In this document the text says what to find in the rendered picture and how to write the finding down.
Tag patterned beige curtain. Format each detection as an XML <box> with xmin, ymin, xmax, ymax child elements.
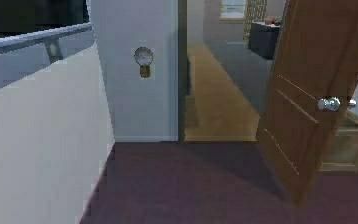
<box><xmin>243</xmin><ymin>0</ymin><xmax>268</xmax><ymax>42</ymax></box>

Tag silver round door knob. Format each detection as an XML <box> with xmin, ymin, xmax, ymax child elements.
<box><xmin>317</xmin><ymin>96</ymin><xmax>342</xmax><ymax>113</ymax></box>

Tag round white wall gauge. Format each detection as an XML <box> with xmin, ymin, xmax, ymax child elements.
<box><xmin>133</xmin><ymin>46</ymin><xmax>155</xmax><ymax>79</ymax></box>

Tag black cabinet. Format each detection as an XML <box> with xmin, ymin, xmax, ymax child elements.
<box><xmin>247</xmin><ymin>20</ymin><xmax>283</xmax><ymax>61</ymax></box>

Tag brown wooden room door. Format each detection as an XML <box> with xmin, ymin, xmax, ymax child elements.
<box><xmin>256</xmin><ymin>0</ymin><xmax>358</xmax><ymax>206</ymax></box>

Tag bright window with wooden frame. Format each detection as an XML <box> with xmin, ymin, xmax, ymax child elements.
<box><xmin>218</xmin><ymin>0</ymin><xmax>248</xmax><ymax>23</ymax></box>

